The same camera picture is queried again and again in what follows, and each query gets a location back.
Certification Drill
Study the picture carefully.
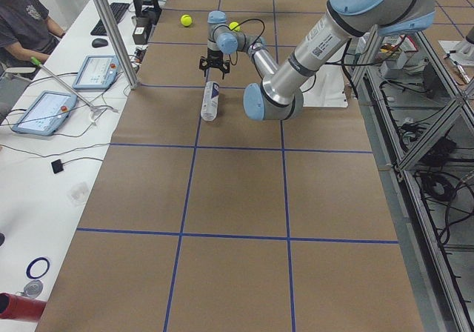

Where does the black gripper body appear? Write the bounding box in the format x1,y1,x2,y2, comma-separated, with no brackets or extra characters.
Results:
202,48,224,70

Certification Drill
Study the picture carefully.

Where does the yellow tennis ball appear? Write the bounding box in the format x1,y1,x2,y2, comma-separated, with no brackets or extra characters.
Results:
229,21,241,32
180,14,193,27

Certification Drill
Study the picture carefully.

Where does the clear Wilson tennis ball can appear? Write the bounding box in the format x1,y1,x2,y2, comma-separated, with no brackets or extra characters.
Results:
201,81,220,122

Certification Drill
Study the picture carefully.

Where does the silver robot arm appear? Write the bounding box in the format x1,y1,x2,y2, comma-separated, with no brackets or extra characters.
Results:
199,0,435,121

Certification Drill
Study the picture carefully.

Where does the black box with label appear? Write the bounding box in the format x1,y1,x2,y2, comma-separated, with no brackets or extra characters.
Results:
133,17,152,45

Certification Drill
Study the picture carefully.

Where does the black keyboard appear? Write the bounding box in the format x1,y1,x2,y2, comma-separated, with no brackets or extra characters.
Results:
90,1,131,37

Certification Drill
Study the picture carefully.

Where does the blue teach pendant far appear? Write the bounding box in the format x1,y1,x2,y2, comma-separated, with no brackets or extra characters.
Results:
73,55,120,91

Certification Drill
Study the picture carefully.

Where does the blue teach pendant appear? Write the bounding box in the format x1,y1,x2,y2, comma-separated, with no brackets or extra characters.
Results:
12,90,78,136
73,55,120,91

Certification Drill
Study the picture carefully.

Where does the black computer mouse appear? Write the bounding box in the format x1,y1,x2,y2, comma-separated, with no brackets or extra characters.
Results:
91,38,108,48

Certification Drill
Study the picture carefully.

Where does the blue teach pendant near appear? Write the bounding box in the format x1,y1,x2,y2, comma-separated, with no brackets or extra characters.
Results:
12,90,78,136

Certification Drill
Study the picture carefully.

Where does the small black square device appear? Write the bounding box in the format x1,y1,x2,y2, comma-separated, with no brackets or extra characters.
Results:
51,159,64,174

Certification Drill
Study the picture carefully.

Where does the man in grey shirt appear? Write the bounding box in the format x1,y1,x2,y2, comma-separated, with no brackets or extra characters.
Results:
1,0,66,68

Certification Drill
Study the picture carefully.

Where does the clear plastic lid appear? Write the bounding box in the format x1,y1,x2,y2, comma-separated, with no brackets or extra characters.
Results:
67,182,90,205

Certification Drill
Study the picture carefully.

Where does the blue tape roll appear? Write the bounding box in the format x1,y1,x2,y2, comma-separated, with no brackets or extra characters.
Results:
25,256,50,280

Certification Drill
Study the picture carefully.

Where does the silver round lid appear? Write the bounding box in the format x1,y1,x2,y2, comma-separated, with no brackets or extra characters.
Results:
21,279,44,299

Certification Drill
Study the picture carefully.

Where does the red cylinder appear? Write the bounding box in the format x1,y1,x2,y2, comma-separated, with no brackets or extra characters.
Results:
1,293,47,322

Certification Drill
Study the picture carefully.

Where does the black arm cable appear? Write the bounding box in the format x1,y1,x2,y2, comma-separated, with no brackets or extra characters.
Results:
228,18,266,67

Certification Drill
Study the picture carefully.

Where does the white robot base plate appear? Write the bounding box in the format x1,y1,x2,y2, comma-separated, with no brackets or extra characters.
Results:
301,65,348,109

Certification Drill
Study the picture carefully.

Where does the aluminium frame post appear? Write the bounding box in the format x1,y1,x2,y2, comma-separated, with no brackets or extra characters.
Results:
93,0,138,90

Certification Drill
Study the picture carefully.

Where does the grabber stick green handle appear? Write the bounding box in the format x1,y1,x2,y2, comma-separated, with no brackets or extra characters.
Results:
30,56,118,113

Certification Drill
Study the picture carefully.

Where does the aluminium truss frame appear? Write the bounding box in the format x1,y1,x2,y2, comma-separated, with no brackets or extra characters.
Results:
347,0,474,332

